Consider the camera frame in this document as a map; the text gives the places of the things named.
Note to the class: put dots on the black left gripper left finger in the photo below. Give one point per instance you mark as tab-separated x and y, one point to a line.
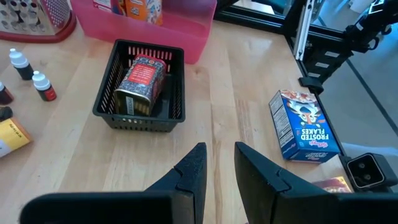
189	174

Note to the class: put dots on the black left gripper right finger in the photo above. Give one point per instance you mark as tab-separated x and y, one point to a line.
261	180

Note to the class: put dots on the blue Frosted Flakes cereal box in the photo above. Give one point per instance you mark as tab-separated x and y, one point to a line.
304	130

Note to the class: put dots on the black plastic basket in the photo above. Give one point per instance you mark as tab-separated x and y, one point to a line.
140	124

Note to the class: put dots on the yellow Corn Pops cereal box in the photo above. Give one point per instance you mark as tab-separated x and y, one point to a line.
332	185

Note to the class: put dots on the red snack packet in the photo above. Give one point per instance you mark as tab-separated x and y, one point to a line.
140	84

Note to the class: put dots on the small red-labelled dropper bottle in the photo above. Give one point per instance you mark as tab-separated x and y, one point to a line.
46	93

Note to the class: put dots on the orange cereal box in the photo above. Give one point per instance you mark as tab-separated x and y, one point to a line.
143	11

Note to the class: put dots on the yellow squeeze bottle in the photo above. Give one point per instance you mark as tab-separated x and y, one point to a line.
12	137

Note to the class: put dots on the red Froot Loops cereal box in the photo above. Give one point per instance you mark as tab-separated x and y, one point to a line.
102	3

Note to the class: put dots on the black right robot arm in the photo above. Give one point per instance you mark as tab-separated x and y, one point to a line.
363	29

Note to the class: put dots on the pink translucent plastic bin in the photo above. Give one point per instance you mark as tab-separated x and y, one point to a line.
186	37

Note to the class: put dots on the small black dropper bottle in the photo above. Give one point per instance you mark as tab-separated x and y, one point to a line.
23	70

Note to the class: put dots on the black table-level camera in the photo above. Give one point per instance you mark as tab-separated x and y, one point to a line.
367	171

